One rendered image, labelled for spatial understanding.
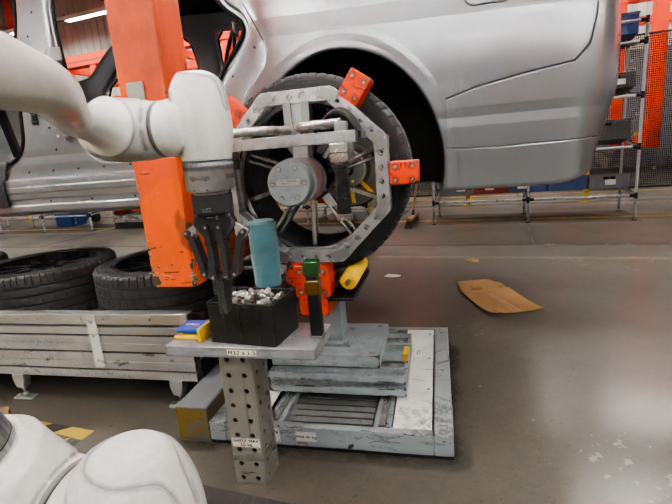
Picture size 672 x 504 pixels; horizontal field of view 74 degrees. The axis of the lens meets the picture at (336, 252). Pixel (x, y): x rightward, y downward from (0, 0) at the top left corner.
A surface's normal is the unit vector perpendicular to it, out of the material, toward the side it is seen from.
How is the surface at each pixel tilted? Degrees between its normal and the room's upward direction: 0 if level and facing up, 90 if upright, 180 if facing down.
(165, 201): 90
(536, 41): 90
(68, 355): 90
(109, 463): 9
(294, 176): 90
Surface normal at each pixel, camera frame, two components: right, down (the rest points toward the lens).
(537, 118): -0.22, 0.23
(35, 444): 0.69, -0.69
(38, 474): 0.93, -0.22
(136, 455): 0.04, -0.97
